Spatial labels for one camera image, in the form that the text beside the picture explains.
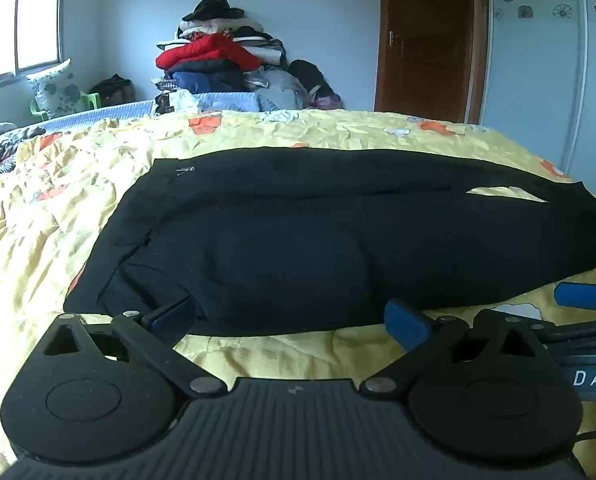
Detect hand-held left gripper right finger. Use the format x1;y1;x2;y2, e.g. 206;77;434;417
360;299;549;398

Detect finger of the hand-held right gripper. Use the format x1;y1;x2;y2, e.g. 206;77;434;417
528;316;596;357
553;280;596;313

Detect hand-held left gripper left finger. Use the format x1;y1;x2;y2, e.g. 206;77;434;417
40;296;229;397

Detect black pants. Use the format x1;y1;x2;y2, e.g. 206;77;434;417
64;146;596;336

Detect yellow patterned bedspread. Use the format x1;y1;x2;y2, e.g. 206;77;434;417
0;109;596;466

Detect blue striped bed sheet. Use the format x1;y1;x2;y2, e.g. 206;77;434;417
42;91;273;133

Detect green plastic chair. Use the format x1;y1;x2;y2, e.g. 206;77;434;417
30;91;101;121

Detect white wardrobe with flower stickers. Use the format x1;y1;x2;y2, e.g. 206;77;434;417
480;0;596;183

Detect dark bag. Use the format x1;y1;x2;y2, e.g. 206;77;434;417
88;74;136;108

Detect pile of clothes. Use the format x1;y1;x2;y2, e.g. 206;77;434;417
150;0;339;116

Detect floral pillow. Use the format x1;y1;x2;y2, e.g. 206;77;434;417
26;58;86;120

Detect black backpack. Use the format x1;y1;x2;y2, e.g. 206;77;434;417
288;59;336;106

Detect red jacket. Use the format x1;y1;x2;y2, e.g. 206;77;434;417
156;34;263;73

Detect brown wooden door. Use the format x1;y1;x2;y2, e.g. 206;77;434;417
374;0;489;125

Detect window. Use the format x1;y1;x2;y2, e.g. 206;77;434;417
0;0;66;86

